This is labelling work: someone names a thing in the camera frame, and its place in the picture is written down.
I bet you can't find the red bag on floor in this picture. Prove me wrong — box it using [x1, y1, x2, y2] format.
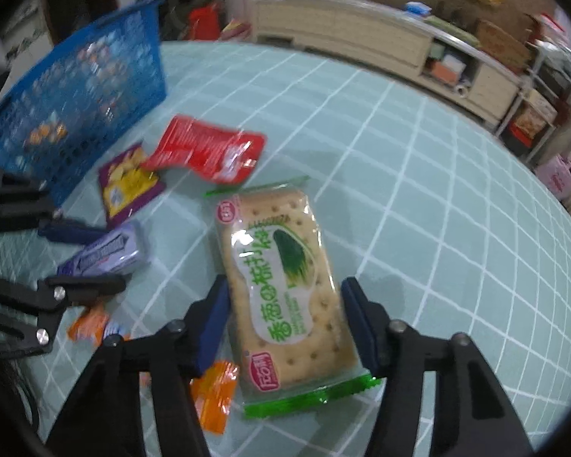
[187, 3, 222, 42]

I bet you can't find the blue tissue box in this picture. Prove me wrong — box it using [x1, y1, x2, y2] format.
[405, 1, 432, 18]

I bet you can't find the blue plastic basket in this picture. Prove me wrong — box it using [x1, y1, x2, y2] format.
[0, 0, 167, 203]

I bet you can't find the lavender gum pack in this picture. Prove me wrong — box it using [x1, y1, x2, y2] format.
[56, 221, 150, 278]

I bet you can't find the orange white candy packet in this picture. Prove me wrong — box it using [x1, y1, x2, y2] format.
[67, 303, 131, 347]

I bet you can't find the purple yellow snack packet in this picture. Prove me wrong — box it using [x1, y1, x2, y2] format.
[97, 142, 166, 229]

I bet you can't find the pink bag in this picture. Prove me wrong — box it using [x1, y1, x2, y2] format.
[534, 152, 571, 201]

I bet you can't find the red snack pouch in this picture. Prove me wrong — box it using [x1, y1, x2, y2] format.
[141, 115, 267, 186]

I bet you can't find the green cracker packet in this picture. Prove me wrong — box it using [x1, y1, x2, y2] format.
[206, 177, 379, 419]

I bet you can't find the white metal shelf rack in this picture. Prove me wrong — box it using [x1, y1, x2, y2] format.
[494, 38, 571, 165]

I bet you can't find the cream TV cabinet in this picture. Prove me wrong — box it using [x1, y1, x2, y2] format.
[252, 0, 521, 127]

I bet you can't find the teal checked tablecloth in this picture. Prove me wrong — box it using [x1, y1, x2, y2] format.
[62, 42, 571, 456]

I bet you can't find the brown cardboard box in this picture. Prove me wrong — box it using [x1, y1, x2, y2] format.
[475, 20, 531, 74]

